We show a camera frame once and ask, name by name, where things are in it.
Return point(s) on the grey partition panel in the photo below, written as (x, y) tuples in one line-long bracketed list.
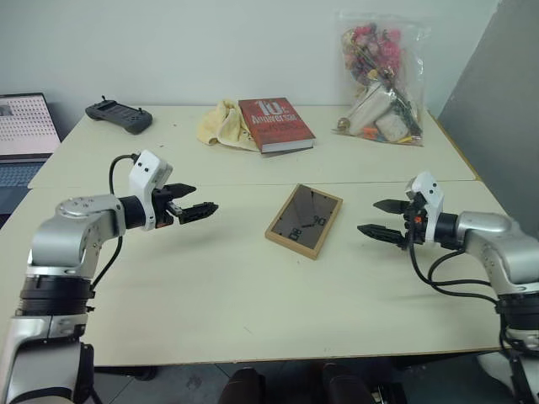
[(497, 105)]

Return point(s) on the black handheld controller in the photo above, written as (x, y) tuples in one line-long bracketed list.
[(120, 115)]

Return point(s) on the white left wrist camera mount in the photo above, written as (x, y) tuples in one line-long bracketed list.
[(145, 172)]

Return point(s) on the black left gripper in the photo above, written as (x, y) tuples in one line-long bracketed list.
[(162, 210)]

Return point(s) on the clear bag of dried flowers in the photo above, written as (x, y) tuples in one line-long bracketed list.
[(383, 84)]

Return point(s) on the white rounded robot shell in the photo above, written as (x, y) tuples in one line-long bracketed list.
[(490, 366)]

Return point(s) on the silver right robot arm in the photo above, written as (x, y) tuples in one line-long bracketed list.
[(484, 235)]

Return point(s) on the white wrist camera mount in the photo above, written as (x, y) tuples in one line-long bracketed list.
[(145, 172), (431, 202)]

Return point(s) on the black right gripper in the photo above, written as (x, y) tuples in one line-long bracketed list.
[(413, 229)]

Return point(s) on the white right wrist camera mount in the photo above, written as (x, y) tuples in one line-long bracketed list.
[(431, 202)]

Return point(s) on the pale yellow cloth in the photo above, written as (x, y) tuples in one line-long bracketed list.
[(225, 126)]

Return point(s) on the wooden framed square clock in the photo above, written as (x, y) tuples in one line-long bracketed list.
[(303, 223)]

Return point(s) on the red anniversary book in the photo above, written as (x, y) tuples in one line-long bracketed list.
[(275, 122)]

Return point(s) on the dark rounded shape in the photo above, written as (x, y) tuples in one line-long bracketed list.
[(246, 387), (339, 385)]

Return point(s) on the laptop computer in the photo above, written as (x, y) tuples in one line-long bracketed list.
[(25, 126)]

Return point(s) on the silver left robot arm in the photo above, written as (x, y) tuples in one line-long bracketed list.
[(63, 235)]

